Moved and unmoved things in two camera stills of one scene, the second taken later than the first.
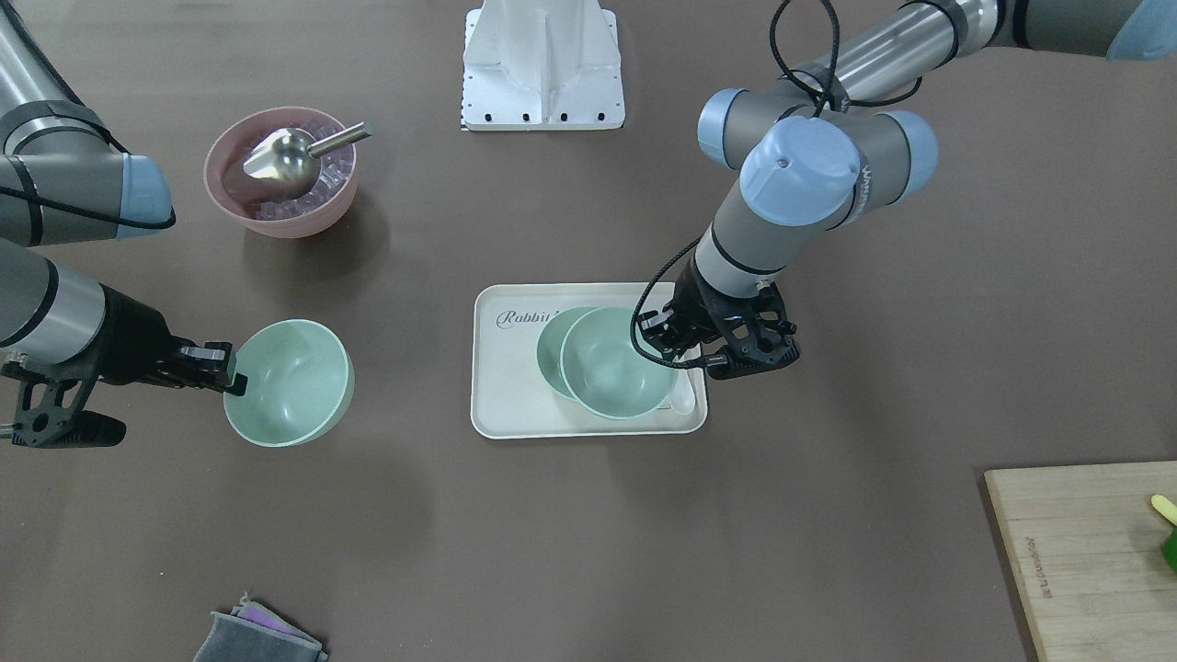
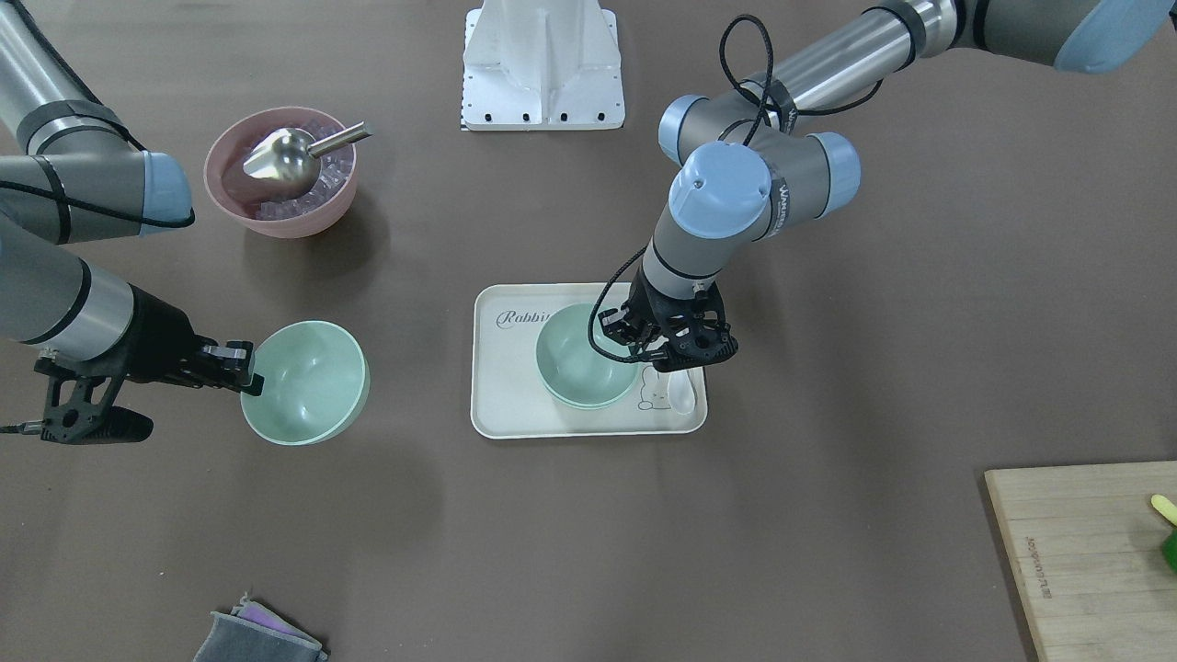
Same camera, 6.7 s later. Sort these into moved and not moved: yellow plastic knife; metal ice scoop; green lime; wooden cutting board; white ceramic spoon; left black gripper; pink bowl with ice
Moved: left black gripper
Not moved: metal ice scoop; green lime; yellow plastic knife; wooden cutting board; pink bowl with ice; white ceramic spoon
